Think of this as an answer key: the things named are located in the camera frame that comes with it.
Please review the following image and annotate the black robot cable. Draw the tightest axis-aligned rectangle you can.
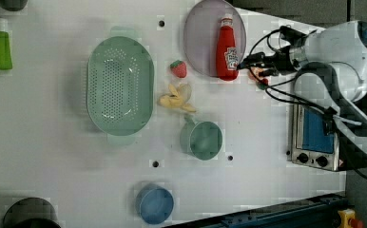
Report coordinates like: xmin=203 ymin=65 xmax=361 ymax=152
xmin=247 ymin=28 xmax=367 ymax=185

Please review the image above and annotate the green bottle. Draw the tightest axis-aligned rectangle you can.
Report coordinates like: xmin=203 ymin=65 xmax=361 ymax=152
xmin=0 ymin=18 xmax=12 ymax=70

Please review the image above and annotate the black cylinder post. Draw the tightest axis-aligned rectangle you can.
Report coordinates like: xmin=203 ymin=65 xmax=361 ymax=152
xmin=0 ymin=0 xmax=28 ymax=11
xmin=3 ymin=198 xmax=62 ymax=228

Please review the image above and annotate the silver black toaster oven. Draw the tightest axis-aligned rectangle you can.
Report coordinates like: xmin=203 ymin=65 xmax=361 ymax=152
xmin=290 ymin=104 xmax=342 ymax=172

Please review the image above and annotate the small red tomato toy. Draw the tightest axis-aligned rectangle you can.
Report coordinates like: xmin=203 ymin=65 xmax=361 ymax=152
xmin=257 ymin=78 xmax=268 ymax=90

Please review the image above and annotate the red plush ketchup bottle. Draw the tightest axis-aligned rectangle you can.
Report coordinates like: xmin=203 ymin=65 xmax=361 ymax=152
xmin=216 ymin=13 xmax=239 ymax=81

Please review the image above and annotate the yellow red button box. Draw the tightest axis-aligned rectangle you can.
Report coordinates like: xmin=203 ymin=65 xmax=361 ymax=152
xmin=338 ymin=209 xmax=365 ymax=228

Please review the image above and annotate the blue cup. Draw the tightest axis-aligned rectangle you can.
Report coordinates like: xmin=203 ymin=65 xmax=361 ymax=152
xmin=135 ymin=183 xmax=174 ymax=225

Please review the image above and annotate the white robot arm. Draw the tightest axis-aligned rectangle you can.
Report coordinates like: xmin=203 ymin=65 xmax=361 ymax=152
xmin=236 ymin=21 xmax=367 ymax=161

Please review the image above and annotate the black cylinder post lower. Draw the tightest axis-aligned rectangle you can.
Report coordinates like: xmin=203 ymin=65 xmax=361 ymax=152
xmin=3 ymin=198 xmax=62 ymax=228

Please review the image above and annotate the green perforated colander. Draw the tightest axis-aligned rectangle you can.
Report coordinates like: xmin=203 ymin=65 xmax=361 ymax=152
xmin=86 ymin=26 xmax=155 ymax=145

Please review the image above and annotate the red plush strawberry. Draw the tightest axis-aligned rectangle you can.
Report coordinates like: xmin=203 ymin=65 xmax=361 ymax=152
xmin=169 ymin=60 xmax=187 ymax=78

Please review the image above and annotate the green measuring cup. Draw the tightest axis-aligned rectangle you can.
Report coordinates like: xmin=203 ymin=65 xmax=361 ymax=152
xmin=180 ymin=114 xmax=223 ymax=161

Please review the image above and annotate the lilac round plate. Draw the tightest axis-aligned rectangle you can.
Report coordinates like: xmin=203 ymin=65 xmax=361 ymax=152
xmin=183 ymin=0 xmax=246 ymax=77

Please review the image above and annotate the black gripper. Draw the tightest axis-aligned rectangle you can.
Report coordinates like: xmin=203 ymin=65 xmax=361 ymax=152
xmin=237 ymin=51 xmax=296 ymax=75

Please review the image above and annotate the yellow plush banana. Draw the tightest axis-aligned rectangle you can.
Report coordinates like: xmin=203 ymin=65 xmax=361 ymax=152
xmin=158 ymin=84 xmax=196 ymax=113

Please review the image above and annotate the orange slice toy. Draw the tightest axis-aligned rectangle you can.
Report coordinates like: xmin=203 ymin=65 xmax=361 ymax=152
xmin=249 ymin=67 xmax=263 ymax=81

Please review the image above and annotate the black cylinder post upper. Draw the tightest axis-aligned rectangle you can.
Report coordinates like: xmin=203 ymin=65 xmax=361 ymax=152
xmin=0 ymin=0 xmax=28 ymax=11

